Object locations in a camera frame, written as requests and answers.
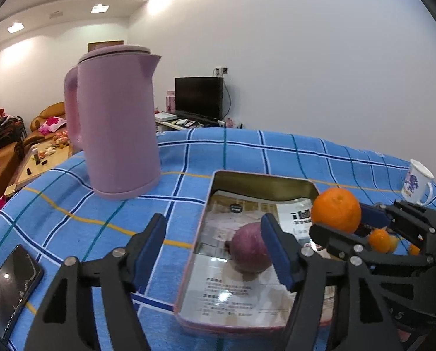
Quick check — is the dark wooden door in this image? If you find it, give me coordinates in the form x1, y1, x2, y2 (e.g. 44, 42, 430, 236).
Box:
88, 40, 124, 52

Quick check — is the black smartphone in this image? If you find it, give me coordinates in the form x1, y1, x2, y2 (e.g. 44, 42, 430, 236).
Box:
0, 245, 45, 342

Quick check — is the pink metal tin box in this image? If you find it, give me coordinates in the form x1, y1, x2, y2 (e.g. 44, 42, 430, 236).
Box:
174, 170, 337, 337

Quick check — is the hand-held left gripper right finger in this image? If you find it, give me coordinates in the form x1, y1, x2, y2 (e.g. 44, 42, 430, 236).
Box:
261, 213, 409, 351

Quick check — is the wooden coffee table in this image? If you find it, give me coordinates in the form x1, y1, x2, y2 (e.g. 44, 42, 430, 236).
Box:
4, 137, 83, 196

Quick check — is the purple passion fruit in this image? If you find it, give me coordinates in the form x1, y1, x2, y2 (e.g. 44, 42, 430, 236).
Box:
225, 222, 273, 274

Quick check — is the white television stand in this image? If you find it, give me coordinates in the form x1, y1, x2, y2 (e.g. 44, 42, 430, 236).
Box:
155, 111, 240, 132

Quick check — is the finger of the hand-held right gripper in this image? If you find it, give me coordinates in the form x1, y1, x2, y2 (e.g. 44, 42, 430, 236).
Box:
360, 199, 436, 257
309, 223, 436, 267

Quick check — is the white mug with blue print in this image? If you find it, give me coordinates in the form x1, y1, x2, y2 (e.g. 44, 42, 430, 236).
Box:
401, 159, 435, 206

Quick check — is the blue plaid tablecloth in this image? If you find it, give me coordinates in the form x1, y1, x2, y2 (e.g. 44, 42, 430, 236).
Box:
0, 126, 436, 351

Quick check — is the large orange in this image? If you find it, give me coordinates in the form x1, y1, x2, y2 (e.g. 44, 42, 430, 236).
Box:
310, 187, 362, 235

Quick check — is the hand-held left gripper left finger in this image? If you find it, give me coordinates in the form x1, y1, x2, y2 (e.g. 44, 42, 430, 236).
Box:
24, 213, 167, 351

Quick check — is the brown leather armchair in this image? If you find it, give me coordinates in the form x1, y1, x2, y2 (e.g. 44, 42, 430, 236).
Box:
0, 141, 24, 200

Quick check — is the black power cable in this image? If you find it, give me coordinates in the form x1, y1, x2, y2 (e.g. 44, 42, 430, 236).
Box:
222, 76, 233, 119

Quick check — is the pink electric kettle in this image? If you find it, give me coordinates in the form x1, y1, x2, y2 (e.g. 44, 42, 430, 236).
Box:
63, 44, 162, 202

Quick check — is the black television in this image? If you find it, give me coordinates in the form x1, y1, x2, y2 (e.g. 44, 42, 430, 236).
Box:
175, 77, 225, 121

